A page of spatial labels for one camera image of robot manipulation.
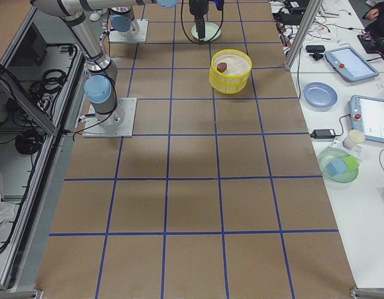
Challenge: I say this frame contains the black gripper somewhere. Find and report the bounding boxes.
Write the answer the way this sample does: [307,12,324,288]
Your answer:
[189,0,208,45]

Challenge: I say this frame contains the dark red bun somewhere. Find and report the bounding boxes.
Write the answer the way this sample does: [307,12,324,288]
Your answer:
[216,62,228,73]

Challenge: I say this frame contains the yellow bamboo steamer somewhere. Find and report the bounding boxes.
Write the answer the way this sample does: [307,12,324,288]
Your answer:
[209,74,247,95]
[211,49,252,79]

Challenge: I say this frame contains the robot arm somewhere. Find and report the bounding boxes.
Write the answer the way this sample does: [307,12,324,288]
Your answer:
[105,1,212,45]
[30,1,177,126]

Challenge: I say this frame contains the light green plate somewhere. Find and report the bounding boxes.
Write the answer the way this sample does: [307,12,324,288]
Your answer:
[191,22,221,42]

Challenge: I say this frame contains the black webcam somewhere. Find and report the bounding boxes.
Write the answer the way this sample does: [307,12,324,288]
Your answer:
[305,45,325,61]

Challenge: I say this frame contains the blue plate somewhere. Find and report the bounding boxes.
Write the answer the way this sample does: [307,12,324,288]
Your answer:
[303,82,338,112]

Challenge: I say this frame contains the far teach pendant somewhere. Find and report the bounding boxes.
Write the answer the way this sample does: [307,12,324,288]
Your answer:
[324,47,379,82]

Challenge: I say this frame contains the teach pendant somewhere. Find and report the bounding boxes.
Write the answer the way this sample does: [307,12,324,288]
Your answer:
[348,95,384,143]
[324,47,379,82]

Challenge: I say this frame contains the black charger brick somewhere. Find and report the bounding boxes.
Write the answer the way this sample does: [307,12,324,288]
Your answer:
[310,129,340,140]

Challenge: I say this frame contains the paper cup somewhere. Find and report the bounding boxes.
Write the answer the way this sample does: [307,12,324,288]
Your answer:
[342,130,365,150]

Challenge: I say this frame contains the near teach pendant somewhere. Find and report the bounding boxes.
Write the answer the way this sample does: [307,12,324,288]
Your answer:
[348,95,384,143]

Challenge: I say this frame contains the green bowl with blocks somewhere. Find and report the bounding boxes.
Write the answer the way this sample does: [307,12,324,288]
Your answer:
[317,148,359,183]

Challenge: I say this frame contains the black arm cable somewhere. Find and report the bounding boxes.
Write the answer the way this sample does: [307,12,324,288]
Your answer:
[180,0,224,44]

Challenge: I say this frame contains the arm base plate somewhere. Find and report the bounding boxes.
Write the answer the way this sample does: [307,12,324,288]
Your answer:
[109,19,149,44]
[82,98,137,138]

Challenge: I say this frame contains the aluminium frame post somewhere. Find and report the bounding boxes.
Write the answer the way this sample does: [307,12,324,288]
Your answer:
[284,0,322,70]

